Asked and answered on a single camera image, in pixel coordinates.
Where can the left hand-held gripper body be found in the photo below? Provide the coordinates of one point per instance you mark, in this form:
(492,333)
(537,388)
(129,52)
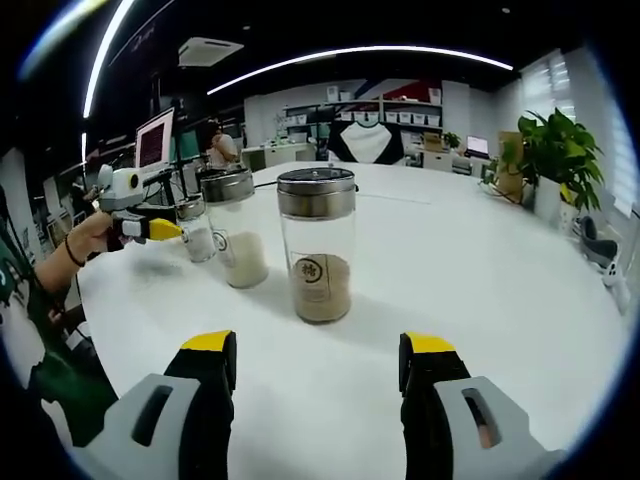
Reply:
(122,192)

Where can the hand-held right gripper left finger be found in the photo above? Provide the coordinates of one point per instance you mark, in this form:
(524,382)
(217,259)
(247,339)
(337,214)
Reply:
(175,435)

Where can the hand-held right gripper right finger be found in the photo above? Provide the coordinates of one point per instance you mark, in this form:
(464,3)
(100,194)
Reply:
(450,435)

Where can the small white-filled seasoning bottle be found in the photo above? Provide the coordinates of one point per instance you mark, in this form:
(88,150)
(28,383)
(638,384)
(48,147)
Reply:
(199,245)

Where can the tall cream-filled seasoning bottle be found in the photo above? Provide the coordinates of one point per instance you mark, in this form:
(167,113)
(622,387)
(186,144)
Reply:
(245,260)

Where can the tall brown-filled seasoning bottle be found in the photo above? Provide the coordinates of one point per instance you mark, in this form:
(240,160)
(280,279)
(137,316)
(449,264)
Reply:
(317,200)

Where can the person's left hand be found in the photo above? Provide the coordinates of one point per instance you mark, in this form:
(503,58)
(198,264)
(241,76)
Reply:
(92,235)

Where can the open laptop dark screen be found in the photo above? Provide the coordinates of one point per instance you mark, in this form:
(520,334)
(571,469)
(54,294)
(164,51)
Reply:
(155,140)

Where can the black tripod stand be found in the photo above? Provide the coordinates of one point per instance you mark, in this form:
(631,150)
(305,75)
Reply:
(182,165)

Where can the black wristband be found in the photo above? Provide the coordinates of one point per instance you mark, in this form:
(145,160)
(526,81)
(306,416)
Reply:
(75,258)

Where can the teal board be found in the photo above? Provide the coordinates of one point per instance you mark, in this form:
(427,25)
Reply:
(190,145)

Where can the green patterned shirt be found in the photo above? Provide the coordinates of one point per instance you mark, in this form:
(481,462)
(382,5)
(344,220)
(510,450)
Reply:
(65,380)

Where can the long ceiling light strip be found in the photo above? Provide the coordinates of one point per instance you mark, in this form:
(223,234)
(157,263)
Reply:
(105,55)

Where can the ceiling air conditioner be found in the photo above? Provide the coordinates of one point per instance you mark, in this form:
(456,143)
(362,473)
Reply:
(210,52)

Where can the chair with black-white shirt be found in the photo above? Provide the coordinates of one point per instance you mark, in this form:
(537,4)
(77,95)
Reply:
(365,142)

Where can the white game controller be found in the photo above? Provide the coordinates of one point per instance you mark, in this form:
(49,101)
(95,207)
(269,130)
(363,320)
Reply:
(615,280)

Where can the grey curved cushion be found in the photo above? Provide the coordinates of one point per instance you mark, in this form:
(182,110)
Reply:
(600,247)

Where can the small white pot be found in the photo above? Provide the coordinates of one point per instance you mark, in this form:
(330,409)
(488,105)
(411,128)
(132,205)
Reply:
(569,215)

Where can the shelving with white bins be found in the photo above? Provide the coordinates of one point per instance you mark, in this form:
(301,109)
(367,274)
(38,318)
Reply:
(400,117)

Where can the brown paper bag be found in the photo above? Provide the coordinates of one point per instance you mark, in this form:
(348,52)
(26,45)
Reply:
(510,170)

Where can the curved ceiling light strip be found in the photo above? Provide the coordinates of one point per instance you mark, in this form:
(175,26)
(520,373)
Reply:
(375,50)

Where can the cardboard box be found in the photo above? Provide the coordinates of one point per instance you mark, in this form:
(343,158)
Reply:
(432,141)

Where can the small laptop bright screen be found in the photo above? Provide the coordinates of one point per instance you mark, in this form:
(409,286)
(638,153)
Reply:
(477,146)

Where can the small green plant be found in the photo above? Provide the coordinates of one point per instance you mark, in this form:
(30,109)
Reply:
(451,140)

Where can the green potted plant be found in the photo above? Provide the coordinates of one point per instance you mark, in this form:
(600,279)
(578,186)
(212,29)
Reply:
(565,150)

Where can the white window blinds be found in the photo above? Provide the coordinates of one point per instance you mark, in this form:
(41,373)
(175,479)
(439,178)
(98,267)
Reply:
(615,135)
(545,85)

